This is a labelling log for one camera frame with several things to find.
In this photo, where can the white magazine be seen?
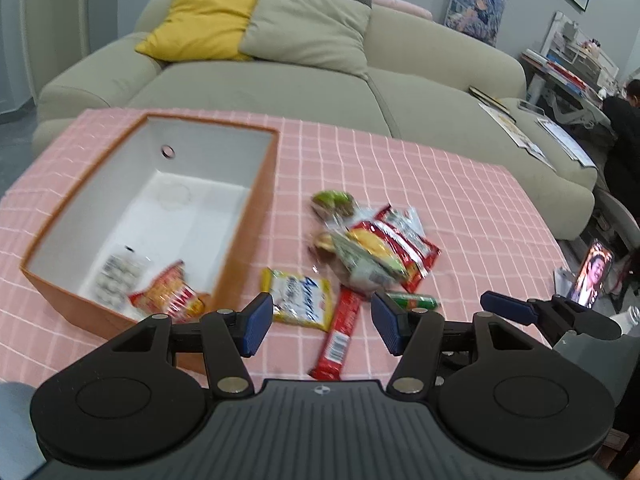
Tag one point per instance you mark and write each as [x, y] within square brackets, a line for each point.
[565, 140]

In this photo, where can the open magazine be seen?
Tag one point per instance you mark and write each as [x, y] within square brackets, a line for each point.
[515, 132]

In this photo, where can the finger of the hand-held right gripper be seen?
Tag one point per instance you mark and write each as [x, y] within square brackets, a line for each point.
[505, 307]

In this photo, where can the pink checkered tablecloth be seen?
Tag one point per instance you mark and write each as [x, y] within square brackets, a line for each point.
[400, 170]

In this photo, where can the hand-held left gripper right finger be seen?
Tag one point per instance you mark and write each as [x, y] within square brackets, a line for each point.
[386, 321]

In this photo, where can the yellow and green snack packet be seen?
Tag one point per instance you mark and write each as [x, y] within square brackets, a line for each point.
[372, 247]

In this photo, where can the anime wall poster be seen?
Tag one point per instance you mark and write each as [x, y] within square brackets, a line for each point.
[475, 7]

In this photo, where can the white desk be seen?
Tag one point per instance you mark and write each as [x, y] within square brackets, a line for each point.
[555, 77]

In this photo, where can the beige pillow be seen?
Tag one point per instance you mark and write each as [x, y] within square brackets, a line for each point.
[310, 25]

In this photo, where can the yellow pillow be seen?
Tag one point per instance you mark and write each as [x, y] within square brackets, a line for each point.
[205, 17]

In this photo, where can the white desk shelf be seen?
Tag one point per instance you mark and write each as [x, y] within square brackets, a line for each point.
[580, 45]

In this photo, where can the long red snack bar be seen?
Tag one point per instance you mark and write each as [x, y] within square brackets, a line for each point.
[340, 332]

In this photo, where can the clear plastic bottle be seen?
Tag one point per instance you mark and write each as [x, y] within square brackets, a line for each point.
[629, 320]

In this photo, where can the beige sofa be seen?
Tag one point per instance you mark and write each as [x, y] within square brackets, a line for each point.
[280, 90]

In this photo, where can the grey office chair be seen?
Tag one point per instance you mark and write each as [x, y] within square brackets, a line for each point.
[617, 220]

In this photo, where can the white door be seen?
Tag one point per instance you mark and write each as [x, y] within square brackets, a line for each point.
[70, 10]

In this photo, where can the green pastry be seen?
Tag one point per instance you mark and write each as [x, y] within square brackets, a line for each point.
[332, 202]

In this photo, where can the orange box with white inside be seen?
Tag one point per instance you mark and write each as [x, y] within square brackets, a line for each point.
[200, 160]

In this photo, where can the yellow and white snack packet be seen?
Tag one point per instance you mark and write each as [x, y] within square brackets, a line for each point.
[300, 300]

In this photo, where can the large red snack packet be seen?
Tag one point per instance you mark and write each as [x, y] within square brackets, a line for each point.
[417, 255]

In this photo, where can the brown pastry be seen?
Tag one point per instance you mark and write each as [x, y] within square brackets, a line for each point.
[325, 245]

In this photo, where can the pink blanket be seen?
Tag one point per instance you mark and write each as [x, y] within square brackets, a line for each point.
[400, 5]

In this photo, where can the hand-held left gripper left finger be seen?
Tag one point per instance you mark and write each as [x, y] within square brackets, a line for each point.
[257, 322]

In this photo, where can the white phone stand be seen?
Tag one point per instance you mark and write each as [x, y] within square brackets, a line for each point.
[562, 280]

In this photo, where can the green snack tube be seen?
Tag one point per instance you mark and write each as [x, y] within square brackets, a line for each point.
[420, 301]

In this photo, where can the small white snack packet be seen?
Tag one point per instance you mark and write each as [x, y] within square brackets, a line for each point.
[407, 220]

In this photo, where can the red and yellow snack packet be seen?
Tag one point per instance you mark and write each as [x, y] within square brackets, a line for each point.
[167, 295]

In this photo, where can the dark book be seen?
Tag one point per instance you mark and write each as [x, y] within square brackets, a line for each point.
[487, 97]

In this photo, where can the smartphone with lit screen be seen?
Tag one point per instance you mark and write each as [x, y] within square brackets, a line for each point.
[592, 277]

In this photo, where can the white candy packet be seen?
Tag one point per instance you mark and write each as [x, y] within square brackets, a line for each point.
[116, 277]

